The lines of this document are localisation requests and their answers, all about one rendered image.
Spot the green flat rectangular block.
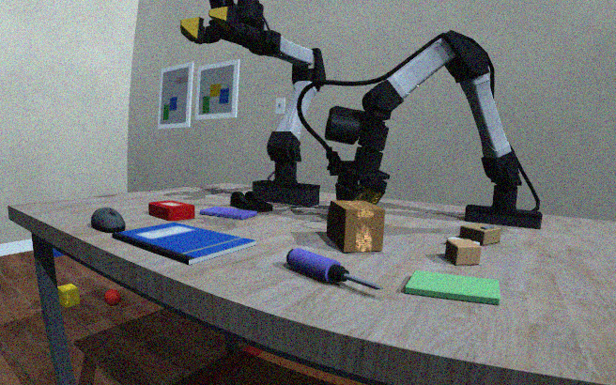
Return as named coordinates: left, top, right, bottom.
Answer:
left=404, top=270, right=501, bottom=305

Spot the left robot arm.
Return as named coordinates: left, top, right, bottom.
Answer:
left=325, top=30, right=543, bottom=219

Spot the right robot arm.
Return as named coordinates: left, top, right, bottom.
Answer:
left=236, top=0, right=326, bottom=191

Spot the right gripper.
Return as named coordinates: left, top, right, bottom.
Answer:
left=180, top=6, right=245, bottom=44

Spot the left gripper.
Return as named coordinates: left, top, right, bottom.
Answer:
left=335, top=146, right=390, bottom=205

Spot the blue notebook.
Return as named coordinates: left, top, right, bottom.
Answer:
left=112, top=223, right=256, bottom=265

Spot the blue-handled screwdriver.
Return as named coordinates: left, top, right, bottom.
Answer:
left=286, top=248, right=384, bottom=290

